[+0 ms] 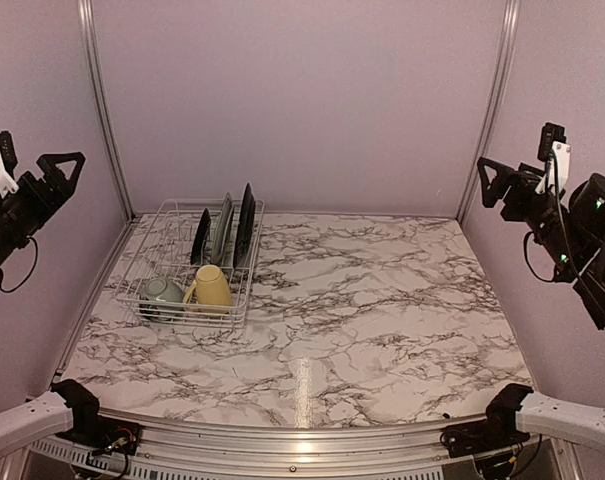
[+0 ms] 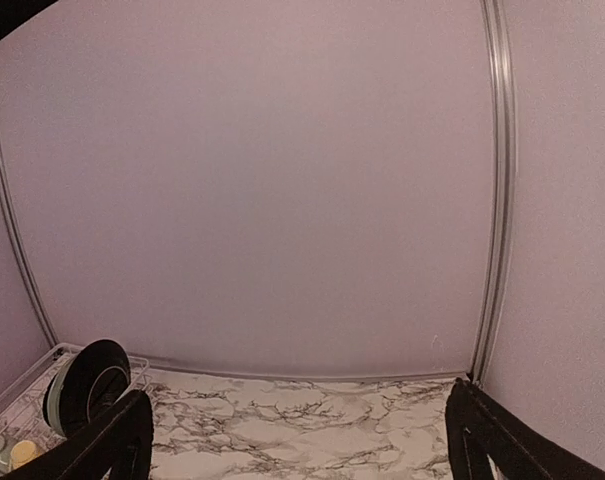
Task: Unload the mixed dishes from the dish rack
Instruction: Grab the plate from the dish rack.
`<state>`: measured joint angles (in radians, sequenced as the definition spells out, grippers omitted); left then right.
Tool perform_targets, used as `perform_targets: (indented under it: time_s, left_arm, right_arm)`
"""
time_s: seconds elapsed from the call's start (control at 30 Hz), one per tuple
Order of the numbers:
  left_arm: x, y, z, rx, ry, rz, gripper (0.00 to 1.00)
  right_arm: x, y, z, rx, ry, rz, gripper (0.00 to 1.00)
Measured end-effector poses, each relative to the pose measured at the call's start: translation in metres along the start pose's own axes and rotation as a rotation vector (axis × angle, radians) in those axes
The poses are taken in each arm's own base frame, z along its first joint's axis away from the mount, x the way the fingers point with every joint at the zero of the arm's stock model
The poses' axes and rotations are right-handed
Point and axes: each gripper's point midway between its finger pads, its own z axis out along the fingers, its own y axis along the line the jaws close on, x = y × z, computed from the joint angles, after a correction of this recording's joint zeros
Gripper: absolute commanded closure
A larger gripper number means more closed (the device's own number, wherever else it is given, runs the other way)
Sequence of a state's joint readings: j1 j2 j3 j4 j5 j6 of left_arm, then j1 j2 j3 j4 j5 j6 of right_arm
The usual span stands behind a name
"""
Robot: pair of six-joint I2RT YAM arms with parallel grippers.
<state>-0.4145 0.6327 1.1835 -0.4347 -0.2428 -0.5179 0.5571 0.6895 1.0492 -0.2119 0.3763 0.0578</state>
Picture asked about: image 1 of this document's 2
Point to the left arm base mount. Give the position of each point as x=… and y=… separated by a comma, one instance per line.
x=110, y=449

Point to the pale green flower plate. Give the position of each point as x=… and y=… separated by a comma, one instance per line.
x=223, y=226

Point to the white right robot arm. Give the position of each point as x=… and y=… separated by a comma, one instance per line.
x=574, y=237

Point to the right aluminium corner post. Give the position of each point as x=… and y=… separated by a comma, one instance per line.
x=498, y=86

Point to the yellow ceramic mug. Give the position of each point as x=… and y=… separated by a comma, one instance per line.
x=209, y=288

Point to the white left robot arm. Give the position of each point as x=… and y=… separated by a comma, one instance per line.
x=64, y=407

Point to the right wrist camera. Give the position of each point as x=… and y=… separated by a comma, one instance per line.
x=554, y=152

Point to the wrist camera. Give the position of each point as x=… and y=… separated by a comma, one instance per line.
x=8, y=163
x=554, y=152

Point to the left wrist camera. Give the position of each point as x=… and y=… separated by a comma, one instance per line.
x=8, y=163

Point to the grey-green ceramic bowl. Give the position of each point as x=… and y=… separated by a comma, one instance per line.
x=161, y=299

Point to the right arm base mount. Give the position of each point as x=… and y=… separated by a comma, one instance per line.
x=496, y=447

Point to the white wire dish rack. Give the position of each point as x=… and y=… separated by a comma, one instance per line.
x=163, y=250

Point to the aluminium front frame rail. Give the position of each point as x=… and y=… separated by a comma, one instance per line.
x=179, y=449

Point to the left aluminium corner post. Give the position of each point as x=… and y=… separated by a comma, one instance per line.
x=90, y=42

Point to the black rimmed cream plate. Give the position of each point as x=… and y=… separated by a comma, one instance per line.
x=245, y=227

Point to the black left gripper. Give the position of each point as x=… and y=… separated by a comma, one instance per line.
x=46, y=202

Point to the red floral plate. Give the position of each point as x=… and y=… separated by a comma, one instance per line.
x=201, y=237

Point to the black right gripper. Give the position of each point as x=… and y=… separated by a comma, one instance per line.
x=521, y=180

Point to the aluminium corner post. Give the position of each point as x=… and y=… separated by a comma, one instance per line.
x=90, y=42
x=498, y=86

